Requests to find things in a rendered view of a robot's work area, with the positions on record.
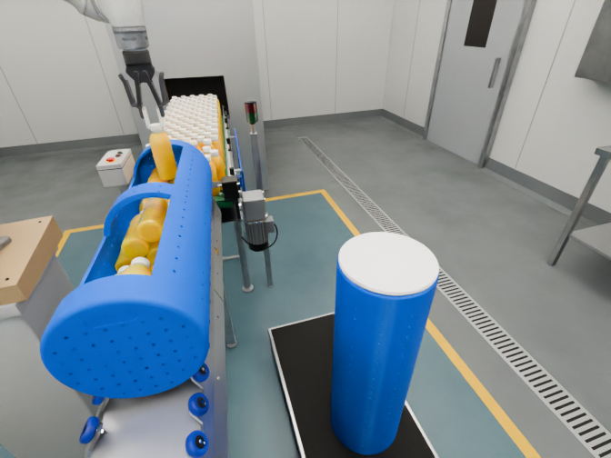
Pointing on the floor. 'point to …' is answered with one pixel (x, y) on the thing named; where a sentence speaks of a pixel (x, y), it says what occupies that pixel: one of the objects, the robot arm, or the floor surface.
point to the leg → (228, 323)
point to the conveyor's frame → (236, 235)
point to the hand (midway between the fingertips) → (154, 118)
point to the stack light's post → (263, 193)
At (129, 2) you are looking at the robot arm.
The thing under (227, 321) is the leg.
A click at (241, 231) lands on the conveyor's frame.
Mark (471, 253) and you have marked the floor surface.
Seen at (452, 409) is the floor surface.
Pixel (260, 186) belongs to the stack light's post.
